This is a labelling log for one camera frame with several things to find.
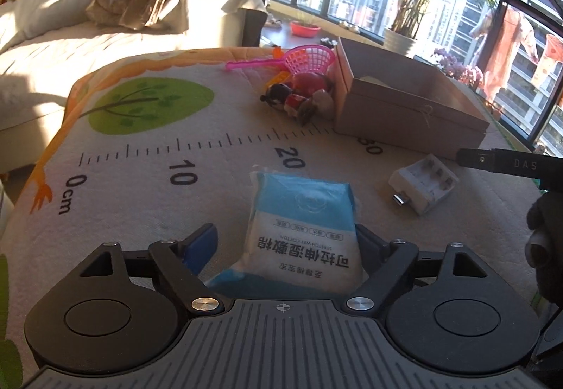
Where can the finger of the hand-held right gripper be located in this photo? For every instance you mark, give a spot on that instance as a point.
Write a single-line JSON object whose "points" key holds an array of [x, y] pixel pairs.
{"points": [[492, 160]]}

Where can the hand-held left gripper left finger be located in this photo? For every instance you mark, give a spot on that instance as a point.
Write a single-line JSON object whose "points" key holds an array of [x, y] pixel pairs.
{"points": [[203, 243]]}

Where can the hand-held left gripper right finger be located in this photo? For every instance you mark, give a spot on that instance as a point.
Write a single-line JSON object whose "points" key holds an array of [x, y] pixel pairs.
{"points": [[367, 241]]}

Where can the blue white cotton pad packet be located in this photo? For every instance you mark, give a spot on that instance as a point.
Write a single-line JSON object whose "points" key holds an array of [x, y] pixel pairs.
{"points": [[299, 213]]}

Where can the cardboard box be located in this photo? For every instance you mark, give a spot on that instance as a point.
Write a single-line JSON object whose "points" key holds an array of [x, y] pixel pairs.
{"points": [[396, 116]]}

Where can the yellow toy building block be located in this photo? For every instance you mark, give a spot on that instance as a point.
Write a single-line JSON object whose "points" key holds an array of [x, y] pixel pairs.
{"points": [[278, 81]]}

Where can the pink toy net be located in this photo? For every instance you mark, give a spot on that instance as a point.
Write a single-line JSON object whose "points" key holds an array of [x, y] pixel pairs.
{"points": [[308, 59]]}

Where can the person's right hand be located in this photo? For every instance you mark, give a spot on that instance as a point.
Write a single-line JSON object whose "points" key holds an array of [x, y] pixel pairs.
{"points": [[547, 239]]}

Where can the printed ruler play mat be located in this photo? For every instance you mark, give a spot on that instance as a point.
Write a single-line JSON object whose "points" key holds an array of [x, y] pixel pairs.
{"points": [[176, 204]]}

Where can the white battery charger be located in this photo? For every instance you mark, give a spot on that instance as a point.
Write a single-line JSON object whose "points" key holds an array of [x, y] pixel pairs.
{"points": [[422, 189]]}

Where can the purple flowers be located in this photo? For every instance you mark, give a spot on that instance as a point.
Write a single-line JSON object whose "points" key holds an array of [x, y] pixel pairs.
{"points": [[459, 68]]}

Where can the orange hanging garment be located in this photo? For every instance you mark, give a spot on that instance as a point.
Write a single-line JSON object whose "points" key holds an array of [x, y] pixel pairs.
{"points": [[506, 50]]}

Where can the dotted hanging garment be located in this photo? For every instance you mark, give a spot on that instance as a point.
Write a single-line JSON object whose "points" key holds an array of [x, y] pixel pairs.
{"points": [[547, 61]]}

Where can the beige toy piece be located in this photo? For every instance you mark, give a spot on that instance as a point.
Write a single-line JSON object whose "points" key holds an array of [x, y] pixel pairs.
{"points": [[323, 102]]}

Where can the white plant pot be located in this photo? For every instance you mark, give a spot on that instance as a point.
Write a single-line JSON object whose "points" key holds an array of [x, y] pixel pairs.
{"points": [[399, 41]]}

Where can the black-haired doll figurine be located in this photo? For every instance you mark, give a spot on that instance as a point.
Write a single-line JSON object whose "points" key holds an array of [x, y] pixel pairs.
{"points": [[286, 99]]}

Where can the red toy apple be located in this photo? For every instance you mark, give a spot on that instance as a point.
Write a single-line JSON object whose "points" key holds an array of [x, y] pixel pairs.
{"points": [[308, 83]]}

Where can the red plastic basin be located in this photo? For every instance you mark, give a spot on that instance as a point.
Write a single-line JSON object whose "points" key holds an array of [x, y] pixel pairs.
{"points": [[304, 29]]}

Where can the cream sofa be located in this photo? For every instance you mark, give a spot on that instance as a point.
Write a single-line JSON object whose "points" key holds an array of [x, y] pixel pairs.
{"points": [[66, 63]]}

